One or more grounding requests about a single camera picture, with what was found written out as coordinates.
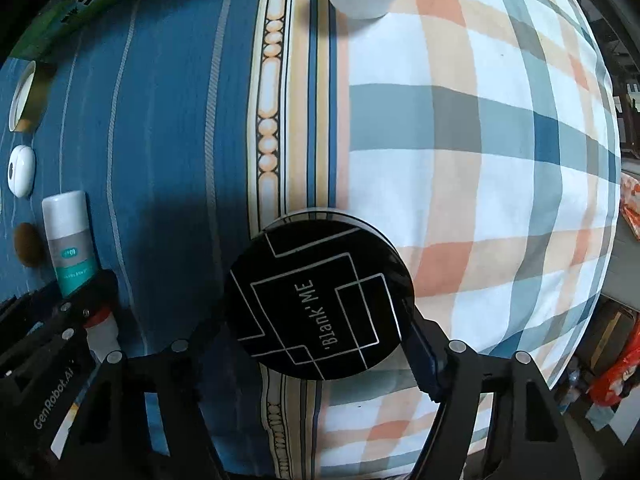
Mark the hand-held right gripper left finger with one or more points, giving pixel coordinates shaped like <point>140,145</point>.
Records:
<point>200,340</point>

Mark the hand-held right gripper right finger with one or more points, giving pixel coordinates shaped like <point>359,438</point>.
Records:
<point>425,355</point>

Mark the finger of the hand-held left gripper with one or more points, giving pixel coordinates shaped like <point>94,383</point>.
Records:
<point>82,297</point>

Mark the small red and white bottle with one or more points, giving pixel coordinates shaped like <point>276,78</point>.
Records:
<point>104,332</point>

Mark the white and teal tube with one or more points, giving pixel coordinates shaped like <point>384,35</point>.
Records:
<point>67,240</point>

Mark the black round compact case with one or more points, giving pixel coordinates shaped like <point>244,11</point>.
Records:
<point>320,295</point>

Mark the brown kiwi fruit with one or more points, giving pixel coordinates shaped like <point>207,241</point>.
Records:
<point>27,244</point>

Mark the small white oval device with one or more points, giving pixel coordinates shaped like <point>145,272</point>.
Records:
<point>21,170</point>

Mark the red plastic bag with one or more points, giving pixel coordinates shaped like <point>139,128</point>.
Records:
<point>617,365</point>

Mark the striped and plaid bed sheet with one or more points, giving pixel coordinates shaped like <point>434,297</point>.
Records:
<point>450,160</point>

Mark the orange printed packet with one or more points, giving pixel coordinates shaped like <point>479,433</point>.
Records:
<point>631,207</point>

